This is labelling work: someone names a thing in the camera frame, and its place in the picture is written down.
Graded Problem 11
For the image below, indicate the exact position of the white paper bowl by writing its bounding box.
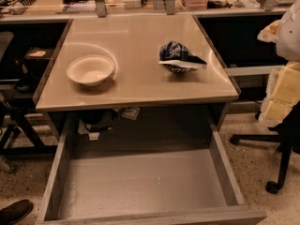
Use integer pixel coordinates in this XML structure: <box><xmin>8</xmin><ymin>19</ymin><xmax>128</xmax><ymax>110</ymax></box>
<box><xmin>67</xmin><ymin>55</ymin><xmax>114</xmax><ymax>86</ymax></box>

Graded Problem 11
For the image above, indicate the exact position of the dark shoe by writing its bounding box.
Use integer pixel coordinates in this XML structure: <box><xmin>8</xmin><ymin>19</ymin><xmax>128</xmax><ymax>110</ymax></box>
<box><xmin>0</xmin><ymin>200</ymin><xmax>33</xmax><ymax>225</ymax></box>

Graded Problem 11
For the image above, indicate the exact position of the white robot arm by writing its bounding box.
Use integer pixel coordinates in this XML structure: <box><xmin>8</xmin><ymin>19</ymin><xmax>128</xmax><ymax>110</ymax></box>
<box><xmin>258</xmin><ymin>0</ymin><xmax>300</xmax><ymax>128</ymax></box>

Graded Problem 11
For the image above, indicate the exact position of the open grey wooden drawer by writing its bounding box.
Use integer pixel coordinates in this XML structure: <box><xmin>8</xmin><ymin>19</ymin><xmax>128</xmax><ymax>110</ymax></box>
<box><xmin>37</xmin><ymin>112</ymin><xmax>266</xmax><ymax>225</ymax></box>

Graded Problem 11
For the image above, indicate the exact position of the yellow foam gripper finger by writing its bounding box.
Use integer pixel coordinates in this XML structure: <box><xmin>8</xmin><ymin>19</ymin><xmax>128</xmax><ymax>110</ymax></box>
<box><xmin>259</xmin><ymin>61</ymin><xmax>300</xmax><ymax>128</ymax></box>

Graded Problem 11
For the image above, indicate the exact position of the black desk frame left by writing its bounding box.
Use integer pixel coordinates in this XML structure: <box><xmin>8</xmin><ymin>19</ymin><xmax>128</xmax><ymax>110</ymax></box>
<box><xmin>0</xmin><ymin>31</ymin><xmax>59</xmax><ymax>157</ymax></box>

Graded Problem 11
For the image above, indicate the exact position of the black office chair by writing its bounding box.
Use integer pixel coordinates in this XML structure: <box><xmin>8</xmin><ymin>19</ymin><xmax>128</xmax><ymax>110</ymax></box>
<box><xmin>229</xmin><ymin>100</ymin><xmax>300</xmax><ymax>195</ymax></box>

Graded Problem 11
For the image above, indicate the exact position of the blue chip bag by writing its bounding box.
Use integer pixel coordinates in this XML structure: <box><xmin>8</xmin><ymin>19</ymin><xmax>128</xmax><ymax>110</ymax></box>
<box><xmin>159</xmin><ymin>41</ymin><xmax>207</xmax><ymax>74</ymax></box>

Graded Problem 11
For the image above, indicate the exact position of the grey drawer cabinet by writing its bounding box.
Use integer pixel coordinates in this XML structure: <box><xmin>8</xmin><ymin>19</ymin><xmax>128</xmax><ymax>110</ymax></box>
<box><xmin>36</xmin><ymin>15</ymin><xmax>239</xmax><ymax>149</ymax></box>

